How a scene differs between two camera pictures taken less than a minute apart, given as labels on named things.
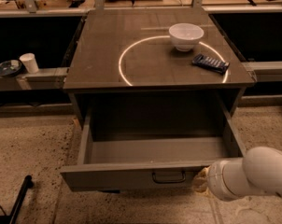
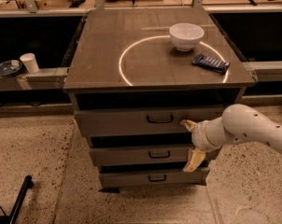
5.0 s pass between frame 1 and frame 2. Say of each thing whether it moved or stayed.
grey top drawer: moved
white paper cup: stayed
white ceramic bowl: stayed
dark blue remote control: stayed
